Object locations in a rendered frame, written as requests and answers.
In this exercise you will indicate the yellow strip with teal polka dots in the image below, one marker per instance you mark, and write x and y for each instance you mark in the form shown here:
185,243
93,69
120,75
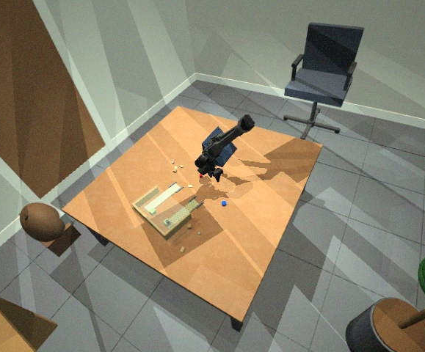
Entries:
191,206

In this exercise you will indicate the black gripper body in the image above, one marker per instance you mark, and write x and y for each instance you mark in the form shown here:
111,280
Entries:
215,171

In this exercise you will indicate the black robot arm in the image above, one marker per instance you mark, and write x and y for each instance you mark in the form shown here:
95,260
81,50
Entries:
218,141

